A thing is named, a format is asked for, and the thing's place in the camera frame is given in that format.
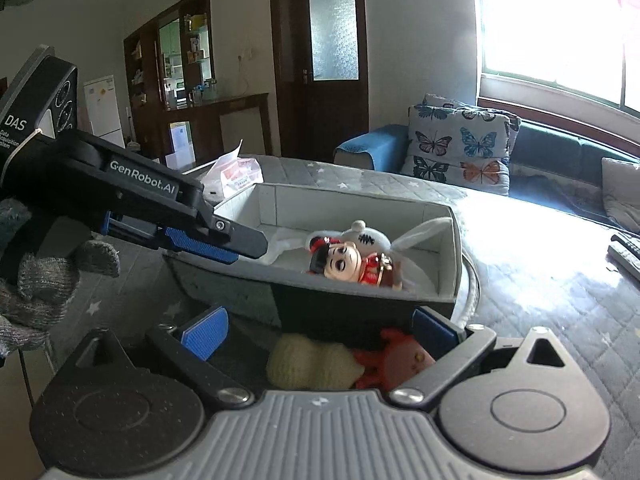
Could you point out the white cushion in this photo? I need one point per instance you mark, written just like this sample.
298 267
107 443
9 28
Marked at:
622 190

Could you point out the large window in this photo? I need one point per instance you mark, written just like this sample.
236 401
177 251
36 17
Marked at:
555 25

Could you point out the black remote control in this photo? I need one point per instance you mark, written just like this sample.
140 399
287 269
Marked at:
627 255

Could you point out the red costume doll figurine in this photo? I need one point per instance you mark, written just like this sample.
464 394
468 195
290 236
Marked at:
350 260

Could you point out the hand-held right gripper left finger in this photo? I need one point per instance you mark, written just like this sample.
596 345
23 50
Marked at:
204 334

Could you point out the dark wooden display cabinet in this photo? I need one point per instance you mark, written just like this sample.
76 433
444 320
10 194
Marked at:
145 60

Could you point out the plastic bag with red packets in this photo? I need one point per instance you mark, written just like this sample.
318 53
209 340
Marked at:
237 172

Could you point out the butterfly print pillow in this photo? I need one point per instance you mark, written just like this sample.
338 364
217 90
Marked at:
457 145

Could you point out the cream knitted toy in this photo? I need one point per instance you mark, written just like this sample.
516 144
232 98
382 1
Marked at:
310 362

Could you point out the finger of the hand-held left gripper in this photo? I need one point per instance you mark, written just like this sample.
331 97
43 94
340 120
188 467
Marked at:
220 242

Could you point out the person's left hand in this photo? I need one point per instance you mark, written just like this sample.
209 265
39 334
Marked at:
42 280

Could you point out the blue sofa armrest cover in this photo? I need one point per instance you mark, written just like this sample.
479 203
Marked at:
372 147

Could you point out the dark wooden door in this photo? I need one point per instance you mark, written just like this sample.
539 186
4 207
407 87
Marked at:
290 60

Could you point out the white plush toy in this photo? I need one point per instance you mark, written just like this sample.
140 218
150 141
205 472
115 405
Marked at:
367 235

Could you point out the red plush toy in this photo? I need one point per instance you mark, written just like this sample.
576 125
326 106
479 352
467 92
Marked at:
400 357

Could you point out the grey felt storage box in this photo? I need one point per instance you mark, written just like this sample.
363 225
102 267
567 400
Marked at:
360 310

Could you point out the white refrigerator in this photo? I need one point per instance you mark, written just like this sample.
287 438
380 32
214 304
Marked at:
102 110

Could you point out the dark green sofa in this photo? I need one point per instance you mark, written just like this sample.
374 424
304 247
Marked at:
555 170

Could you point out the dark wooden sideboard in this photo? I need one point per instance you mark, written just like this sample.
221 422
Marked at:
240 125

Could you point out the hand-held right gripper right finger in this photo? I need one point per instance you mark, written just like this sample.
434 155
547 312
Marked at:
434 332

